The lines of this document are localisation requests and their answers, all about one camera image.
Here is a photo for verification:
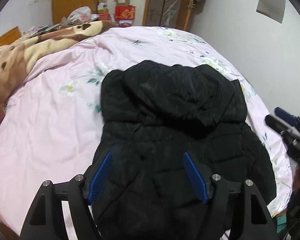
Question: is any black hooded puffer jacket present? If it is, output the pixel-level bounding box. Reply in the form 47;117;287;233
93;61;276;239

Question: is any pink floral duvet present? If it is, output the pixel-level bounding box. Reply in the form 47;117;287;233
0;27;293;233

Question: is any teal box on floor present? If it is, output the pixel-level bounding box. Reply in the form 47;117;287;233
273;213;287;235

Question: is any brown dog print blanket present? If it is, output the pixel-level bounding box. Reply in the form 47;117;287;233
0;21;117;124

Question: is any pink storage bin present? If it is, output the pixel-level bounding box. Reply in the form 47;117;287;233
98;13;111;21

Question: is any wooden headboard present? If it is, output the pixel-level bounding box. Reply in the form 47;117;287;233
0;26;21;46

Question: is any white plastic bag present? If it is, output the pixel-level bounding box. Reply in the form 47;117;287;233
67;7;91;22

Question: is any red gift box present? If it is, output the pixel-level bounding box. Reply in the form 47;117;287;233
115;5;135;21

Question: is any brown cardboard box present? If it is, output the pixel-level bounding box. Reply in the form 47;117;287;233
115;0;130;7

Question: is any wooden door with frame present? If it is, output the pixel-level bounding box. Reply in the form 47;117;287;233
142;0;194;30

